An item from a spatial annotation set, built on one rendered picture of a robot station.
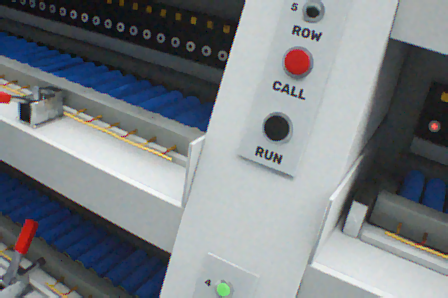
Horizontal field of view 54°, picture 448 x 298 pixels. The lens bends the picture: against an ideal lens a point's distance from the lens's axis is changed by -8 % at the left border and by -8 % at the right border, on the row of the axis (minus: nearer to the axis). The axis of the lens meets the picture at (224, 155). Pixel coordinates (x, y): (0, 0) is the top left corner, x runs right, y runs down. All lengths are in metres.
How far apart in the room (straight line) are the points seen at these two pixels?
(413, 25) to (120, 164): 0.24
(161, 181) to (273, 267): 0.11
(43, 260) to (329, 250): 0.32
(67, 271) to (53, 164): 0.15
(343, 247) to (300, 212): 0.05
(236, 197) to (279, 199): 0.03
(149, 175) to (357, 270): 0.17
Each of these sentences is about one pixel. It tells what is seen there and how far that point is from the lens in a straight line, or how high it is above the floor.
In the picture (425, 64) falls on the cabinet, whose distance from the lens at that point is 0.49.
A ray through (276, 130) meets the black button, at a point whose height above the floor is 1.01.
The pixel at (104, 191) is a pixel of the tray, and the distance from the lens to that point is 0.38.
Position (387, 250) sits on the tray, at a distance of 0.34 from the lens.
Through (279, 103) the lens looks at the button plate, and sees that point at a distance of 0.30.
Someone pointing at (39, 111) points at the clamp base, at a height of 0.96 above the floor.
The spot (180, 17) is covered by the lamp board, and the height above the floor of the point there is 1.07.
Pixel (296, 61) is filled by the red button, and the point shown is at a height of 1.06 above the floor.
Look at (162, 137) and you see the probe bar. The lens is 0.39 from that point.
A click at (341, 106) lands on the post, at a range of 0.29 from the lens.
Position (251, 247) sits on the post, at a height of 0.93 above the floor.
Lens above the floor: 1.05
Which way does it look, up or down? 12 degrees down
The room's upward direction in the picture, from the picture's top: 17 degrees clockwise
